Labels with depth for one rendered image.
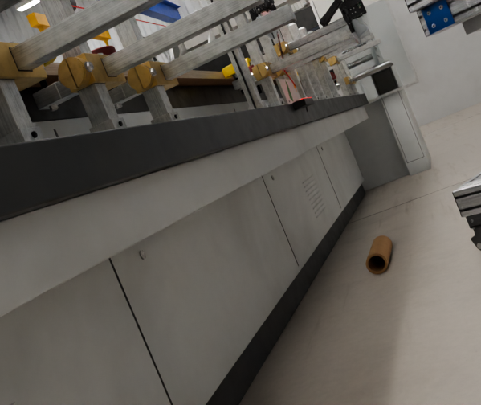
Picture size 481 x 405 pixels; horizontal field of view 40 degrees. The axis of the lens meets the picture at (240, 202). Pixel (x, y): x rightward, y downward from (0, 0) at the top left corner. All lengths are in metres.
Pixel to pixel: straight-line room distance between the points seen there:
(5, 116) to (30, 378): 0.42
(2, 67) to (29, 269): 0.26
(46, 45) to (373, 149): 4.43
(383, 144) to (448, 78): 6.26
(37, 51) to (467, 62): 10.67
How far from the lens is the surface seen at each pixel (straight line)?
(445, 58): 11.39
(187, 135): 1.31
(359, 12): 2.53
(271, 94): 2.29
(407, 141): 5.06
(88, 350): 1.23
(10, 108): 0.90
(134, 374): 1.33
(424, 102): 11.36
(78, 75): 1.10
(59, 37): 0.90
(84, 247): 0.94
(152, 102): 1.34
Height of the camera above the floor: 0.58
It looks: 3 degrees down
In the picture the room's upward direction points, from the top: 22 degrees counter-clockwise
